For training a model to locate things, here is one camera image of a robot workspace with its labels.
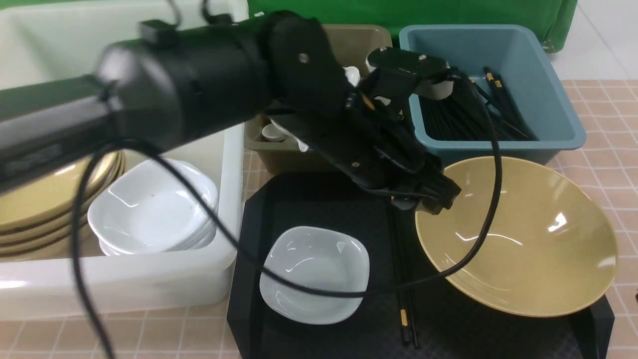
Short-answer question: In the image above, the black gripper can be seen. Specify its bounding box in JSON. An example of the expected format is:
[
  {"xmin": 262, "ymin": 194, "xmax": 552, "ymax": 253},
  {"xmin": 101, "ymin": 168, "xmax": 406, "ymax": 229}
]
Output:
[{"xmin": 279, "ymin": 85, "xmax": 461, "ymax": 214}]

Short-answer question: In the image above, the small white square dish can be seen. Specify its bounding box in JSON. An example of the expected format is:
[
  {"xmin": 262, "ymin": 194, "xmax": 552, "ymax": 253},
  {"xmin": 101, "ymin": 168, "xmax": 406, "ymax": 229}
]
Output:
[{"xmin": 259, "ymin": 226, "xmax": 370, "ymax": 325}]

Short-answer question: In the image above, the large yellow noodle bowl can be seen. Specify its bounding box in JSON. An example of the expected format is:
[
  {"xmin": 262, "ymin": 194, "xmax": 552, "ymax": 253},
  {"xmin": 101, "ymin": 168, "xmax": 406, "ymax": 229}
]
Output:
[{"xmin": 415, "ymin": 157, "xmax": 619, "ymax": 317}]

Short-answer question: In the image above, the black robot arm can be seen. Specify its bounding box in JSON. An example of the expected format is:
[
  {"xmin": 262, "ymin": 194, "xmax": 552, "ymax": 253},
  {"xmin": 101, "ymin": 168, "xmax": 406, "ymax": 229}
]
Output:
[{"xmin": 1, "ymin": 11, "xmax": 461, "ymax": 214}]

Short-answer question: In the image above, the olive plastic spoon bin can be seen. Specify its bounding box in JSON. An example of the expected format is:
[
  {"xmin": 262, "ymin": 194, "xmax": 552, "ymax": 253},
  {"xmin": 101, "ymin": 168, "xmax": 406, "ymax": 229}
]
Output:
[{"xmin": 244, "ymin": 23, "xmax": 392, "ymax": 175}]

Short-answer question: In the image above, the pile of white spoons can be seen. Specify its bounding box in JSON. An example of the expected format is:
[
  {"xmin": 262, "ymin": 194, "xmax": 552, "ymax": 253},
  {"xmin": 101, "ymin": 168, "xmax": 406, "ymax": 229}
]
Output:
[{"xmin": 261, "ymin": 66, "xmax": 361, "ymax": 153}]

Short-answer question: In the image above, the blue plastic chopstick bin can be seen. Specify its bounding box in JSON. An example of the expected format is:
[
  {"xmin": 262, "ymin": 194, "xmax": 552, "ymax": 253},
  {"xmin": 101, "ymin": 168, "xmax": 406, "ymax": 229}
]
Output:
[{"xmin": 399, "ymin": 24, "xmax": 586, "ymax": 165}]

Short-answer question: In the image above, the black plastic serving tray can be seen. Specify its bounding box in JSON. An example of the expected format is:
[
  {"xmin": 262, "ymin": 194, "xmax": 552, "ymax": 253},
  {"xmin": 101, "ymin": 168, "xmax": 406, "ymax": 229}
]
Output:
[{"xmin": 226, "ymin": 173, "xmax": 615, "ymax": 359}]

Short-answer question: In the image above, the green cloth backdrop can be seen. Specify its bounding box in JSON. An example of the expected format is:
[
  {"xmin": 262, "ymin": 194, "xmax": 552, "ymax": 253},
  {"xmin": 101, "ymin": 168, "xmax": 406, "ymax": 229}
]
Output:
[{"xmin": 247, "ymin": 0, "xmax": 577, "ymax": 53}]

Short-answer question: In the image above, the stack of white dishes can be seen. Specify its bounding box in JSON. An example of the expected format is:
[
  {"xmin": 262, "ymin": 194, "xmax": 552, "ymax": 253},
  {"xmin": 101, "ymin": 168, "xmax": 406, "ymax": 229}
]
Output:
[{"xmin": 87, "ymin": 160, "xmax": 217, "ymax": 255}]

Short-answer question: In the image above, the peach grid-pattern tablecloth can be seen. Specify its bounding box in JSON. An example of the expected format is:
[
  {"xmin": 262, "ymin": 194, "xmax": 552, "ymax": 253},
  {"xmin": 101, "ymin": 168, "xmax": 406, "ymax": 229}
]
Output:
[{"xmin": 0, "ymin": 80, "xmax": 638, "ymax": 359}]

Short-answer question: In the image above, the large white plastic tub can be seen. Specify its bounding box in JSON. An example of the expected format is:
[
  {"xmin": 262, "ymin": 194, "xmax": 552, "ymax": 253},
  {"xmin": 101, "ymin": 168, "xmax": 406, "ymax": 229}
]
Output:
[{"xmin": 0, "ymin": 0, "xmax": 244, "ymax": 320}]

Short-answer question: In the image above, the stack of yellow bowls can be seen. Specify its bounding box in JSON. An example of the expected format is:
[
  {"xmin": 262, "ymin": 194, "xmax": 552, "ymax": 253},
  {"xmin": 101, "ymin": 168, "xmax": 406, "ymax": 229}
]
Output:
[{"xmin": 0, "ymin": 150, "xmax": 126, "ymax": 261}]

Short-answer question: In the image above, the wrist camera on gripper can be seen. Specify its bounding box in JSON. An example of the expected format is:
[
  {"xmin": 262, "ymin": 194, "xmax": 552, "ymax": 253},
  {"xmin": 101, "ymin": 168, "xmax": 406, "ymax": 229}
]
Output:
[{"xmin": 361, "ymin": 47, "xmax": 454, "ymax": 100}]

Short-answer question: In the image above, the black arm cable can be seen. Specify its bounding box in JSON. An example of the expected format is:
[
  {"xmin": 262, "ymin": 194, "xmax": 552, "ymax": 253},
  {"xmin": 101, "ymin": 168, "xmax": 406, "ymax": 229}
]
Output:
[{"xmin": 70, "ymin": 70, "xmax": 502, "ymax": 359}]

